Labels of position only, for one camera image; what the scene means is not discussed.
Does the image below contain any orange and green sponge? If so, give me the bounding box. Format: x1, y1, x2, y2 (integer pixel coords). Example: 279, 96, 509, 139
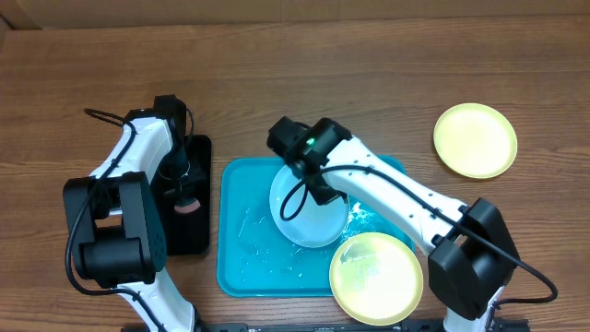
173, 196, 201, 215

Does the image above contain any light blue plate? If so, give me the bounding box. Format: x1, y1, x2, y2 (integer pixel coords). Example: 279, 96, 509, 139
269, 166, 348, 248

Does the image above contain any yellow plate with scribble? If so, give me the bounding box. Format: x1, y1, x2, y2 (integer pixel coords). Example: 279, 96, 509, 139
432, 103, 518, 179

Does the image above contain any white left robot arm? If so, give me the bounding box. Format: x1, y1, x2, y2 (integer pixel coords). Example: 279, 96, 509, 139
63, 95, 207, 331

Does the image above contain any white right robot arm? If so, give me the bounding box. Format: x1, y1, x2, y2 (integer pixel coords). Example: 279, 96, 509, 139
267, 117, 520, 331

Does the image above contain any black rectangular plastic tray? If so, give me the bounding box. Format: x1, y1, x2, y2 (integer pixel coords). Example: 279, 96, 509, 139
151, 135, 212, 255

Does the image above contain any teal plastic serving tray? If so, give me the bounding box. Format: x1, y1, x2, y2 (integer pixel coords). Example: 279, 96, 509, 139
217, 157, 415, 297

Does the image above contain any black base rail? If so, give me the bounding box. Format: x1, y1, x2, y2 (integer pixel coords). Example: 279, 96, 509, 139
122, 317, 530, 332

